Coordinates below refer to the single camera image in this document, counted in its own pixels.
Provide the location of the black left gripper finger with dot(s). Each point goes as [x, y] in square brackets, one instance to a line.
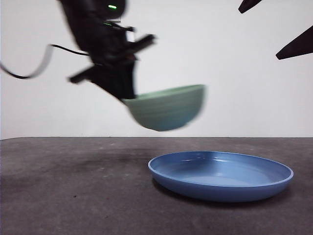
[119, 80]

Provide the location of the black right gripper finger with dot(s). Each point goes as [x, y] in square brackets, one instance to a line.
[248, 5]
[298, 47]

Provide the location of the green ribbed bowl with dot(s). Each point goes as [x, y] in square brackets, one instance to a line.
[166, 110]

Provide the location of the blue plate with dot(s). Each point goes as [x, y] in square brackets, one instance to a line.
[220, 171]

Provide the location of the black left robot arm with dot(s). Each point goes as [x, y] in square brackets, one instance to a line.
[90, 29]

